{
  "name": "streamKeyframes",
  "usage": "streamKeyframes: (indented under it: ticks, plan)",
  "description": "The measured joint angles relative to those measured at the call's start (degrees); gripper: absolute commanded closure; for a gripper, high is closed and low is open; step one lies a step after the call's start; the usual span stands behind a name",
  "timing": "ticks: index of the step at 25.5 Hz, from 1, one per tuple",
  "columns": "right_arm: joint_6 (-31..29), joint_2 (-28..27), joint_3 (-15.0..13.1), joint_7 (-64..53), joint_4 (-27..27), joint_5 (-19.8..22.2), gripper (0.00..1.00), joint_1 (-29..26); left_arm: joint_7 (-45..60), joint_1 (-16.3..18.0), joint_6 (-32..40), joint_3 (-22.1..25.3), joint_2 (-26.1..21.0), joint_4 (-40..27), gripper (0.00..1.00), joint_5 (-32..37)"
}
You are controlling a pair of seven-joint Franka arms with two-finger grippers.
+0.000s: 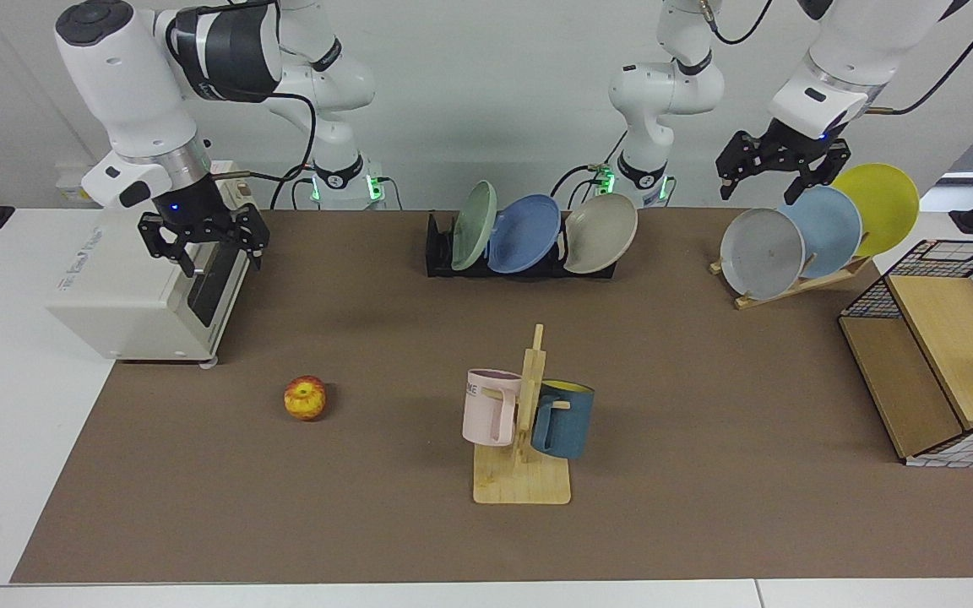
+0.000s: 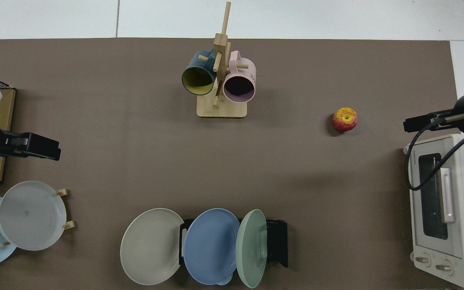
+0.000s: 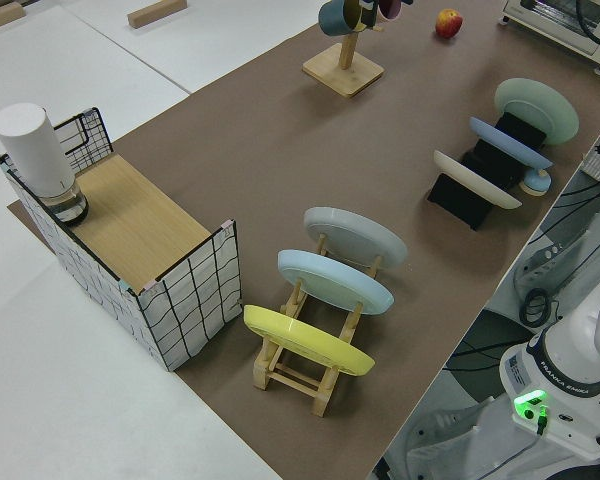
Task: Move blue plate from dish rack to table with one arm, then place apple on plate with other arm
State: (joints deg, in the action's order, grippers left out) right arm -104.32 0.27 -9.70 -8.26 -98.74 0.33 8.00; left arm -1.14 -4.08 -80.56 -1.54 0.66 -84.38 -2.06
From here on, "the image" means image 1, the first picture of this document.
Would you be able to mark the red yellow apple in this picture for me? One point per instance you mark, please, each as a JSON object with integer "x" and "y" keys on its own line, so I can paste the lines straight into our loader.
{"x": 305, "y": 398}

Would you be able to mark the light blue plate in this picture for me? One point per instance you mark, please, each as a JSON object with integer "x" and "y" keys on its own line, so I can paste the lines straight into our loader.
{"x": 828, "y": 228}

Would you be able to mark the yellow plate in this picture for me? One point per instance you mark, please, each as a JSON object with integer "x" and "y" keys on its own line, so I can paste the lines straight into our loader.
{"x": 883, "y": 207}

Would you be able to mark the grey plate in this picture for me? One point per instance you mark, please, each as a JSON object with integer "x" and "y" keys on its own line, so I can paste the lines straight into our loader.
{"x": 761, "y": 253}

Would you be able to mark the wooden plate rack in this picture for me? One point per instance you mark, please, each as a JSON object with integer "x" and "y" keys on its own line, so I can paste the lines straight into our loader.
{"x": 778, "y": 293}

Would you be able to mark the beige plate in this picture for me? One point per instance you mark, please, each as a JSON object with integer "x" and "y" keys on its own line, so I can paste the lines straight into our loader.
{"x": 600, "y": 236}

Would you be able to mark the black dish rack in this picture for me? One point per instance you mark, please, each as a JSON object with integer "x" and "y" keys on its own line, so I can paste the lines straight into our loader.
{"x": 437, "y": 253}

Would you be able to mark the green plate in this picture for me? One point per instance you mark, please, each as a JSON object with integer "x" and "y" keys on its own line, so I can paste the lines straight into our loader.
{"x": 474, "y": 224}

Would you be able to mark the pale toaster oven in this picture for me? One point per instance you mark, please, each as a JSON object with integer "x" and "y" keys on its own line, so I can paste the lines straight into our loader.
{"x": 115, "y": 304}

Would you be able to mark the white box with yellow label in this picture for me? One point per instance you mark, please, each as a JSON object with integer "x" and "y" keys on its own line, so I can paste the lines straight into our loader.
{"x": 71, "y": 190}

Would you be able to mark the brown table cloth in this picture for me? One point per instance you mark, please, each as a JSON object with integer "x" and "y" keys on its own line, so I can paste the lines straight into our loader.
{"x": 706, "y": 422}

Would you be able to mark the pink cup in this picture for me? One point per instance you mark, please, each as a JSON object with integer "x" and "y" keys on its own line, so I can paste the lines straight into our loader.
{"x": 482, "y": 414}

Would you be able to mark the dark blue cup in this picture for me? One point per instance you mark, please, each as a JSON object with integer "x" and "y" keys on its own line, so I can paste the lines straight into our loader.
{"x": 567, "y": 426}

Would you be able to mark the wooden cup stand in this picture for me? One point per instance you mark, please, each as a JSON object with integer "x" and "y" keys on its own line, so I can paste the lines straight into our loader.
{"x": 520, "y": 485}

